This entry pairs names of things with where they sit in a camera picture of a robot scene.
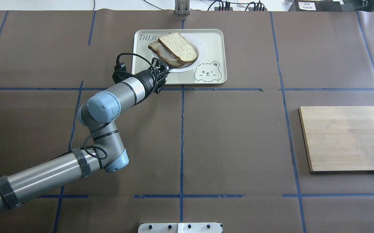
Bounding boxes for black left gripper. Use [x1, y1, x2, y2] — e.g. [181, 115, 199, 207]
[143, 58, 174, 95]

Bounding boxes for bread slice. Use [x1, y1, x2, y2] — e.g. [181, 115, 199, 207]
[148, 41, 184, 68]
[158, 32, 198, 64]

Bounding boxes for white round plate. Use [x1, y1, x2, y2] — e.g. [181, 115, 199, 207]
[154, 31, 207, 73]

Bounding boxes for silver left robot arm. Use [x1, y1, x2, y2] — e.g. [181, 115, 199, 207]
[0, 56, 173, 213]

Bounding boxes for fried egg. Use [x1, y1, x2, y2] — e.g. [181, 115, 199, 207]
[158, 43, 179, 62]

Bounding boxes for cream bear tray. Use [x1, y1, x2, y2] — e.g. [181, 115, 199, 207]
[133, 28, 227, 85]

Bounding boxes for wooden cutting board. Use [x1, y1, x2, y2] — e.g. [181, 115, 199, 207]
[299, 106, 374, 172]

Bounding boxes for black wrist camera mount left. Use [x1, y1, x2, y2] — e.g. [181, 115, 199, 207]
[112, 62, 130, 84]

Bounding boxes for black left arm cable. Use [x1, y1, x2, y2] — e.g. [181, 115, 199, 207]
[116, 53, 158, 94]

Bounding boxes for aluminium frame post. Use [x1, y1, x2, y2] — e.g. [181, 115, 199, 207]
[175, 0, 191, 15]

